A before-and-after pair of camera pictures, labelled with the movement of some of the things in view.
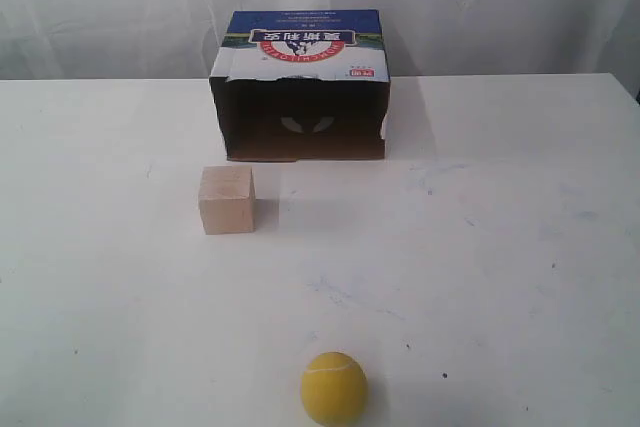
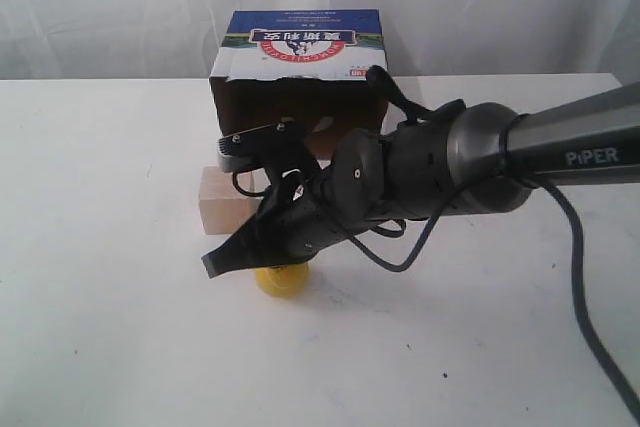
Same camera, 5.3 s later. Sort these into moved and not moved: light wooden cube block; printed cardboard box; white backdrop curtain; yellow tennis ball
Moved: yellow tennis ball
Not moved: printed cardboard box; light wooden cube block; white backdrop curtain
